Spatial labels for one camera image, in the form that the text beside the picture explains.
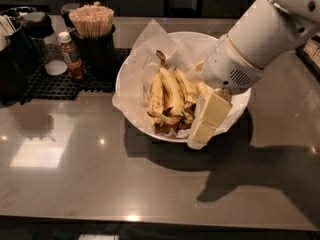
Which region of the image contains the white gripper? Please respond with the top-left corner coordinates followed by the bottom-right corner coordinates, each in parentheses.
top-left (186, 35), bottom-right (264, 150)

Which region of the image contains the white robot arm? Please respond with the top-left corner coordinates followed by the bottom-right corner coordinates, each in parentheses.
top-left (187, 0), bottom-right (320, 149)

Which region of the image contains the white bowl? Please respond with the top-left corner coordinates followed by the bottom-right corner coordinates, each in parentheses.
top-left (115, 31), bottom-right (252, 143)

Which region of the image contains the white parchment paper liner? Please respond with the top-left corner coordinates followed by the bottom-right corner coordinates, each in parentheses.
top-left (111, 18), bottom-right (248, 140)

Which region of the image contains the black tray at right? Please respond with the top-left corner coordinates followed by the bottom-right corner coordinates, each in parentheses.
top-left (296, 34), bottom-right (320, 82)

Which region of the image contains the black cup holding sticks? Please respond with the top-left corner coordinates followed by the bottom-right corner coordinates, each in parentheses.
top-left (71, 26), bottom-right (116, 82)

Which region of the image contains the small brown sauce bottle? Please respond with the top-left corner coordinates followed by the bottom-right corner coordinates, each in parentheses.
top-left (58, 31), bottom-right (86, 82)

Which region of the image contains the bundle of wooden stir sticks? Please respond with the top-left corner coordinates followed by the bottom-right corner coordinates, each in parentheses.
top-left (69, 5), bottom-right (114, 39)

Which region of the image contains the dark lidded jar behind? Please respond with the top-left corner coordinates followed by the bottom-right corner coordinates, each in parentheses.
top-left (61, 3), bottom-right (80, 28)

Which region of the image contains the black grid mat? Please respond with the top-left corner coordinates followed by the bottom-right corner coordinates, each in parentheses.
top-left (19, 63), bottom-right (115, 104)

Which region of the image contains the glass sugar jar black lid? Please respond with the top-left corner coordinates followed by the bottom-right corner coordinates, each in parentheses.
top-left (23, 12), bottom-right (68, 76)

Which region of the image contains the black container at left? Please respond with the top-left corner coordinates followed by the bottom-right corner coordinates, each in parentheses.
top-left (0, 7), bottom-right (40, 103)

